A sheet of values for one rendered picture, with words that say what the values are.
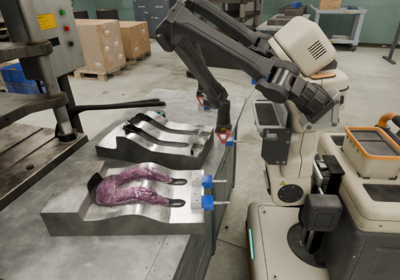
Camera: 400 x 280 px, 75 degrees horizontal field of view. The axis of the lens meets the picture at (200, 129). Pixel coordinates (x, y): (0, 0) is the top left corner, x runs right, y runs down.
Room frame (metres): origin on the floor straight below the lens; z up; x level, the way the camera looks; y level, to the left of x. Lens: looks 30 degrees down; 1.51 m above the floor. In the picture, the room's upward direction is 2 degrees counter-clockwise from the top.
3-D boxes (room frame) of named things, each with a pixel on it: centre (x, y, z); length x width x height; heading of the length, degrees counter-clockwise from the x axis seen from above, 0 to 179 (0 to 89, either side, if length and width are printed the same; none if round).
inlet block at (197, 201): (0.64, -0.03, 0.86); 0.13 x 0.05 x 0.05; 89
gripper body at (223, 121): (1.07, -0.11, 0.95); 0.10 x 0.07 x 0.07; 175
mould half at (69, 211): (0.70, 0.24, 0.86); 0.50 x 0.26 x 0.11; 89
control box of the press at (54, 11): (1.49, 0.81, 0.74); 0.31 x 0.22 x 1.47; 161
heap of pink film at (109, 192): (0.70, 0.24, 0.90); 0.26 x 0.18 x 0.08; 89
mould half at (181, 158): (1.06, 0.21, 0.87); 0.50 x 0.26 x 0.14; 71
